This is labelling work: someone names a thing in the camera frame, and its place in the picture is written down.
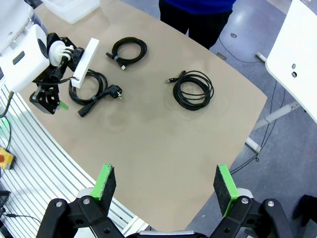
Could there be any person in blue hoodie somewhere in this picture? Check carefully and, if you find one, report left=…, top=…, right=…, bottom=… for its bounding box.
left=158, top=0, right=237, bottom=50

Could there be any thin black floor cable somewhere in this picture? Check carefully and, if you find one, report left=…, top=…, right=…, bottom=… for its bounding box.
left=229, top=80, right=279, bottom=174

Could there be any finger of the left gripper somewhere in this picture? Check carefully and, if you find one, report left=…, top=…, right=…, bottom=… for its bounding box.
left=44, top=84, right=69, bottom=111
left=29, top=89, right=57, bottom=115

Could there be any black fabric item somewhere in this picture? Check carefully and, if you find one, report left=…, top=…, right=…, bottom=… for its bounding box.
left=292, top=194, right=317, bottom=227

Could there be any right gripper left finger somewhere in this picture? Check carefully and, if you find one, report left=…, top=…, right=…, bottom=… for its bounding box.
left=36, top=163, right=124, bottom=238

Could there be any white table with legs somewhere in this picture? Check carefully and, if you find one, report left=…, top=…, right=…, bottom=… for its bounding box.
left=245, top=0, right=317, bottom=153

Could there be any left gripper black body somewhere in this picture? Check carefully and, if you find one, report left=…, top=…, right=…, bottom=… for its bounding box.
left=32, top=63, right=75, bottom=87

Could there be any clear plastic storage box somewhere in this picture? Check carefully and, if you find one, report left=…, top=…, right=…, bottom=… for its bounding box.
left=42, top=0, right=101, bottom=25

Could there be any black braided USB cable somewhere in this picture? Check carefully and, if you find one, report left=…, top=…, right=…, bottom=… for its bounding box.
left=106, top=37, right=148, bottom=71

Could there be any yellow emergency stop button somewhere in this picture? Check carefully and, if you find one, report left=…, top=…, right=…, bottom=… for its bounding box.
left=0, top=146, right=16, bottom=171

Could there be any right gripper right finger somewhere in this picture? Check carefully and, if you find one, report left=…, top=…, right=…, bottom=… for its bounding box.
left=210, top=164, right=295, bottom=238

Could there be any black power cable with plug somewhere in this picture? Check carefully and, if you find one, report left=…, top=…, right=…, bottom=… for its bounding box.
left=68, top=69, right=123, bottom=118

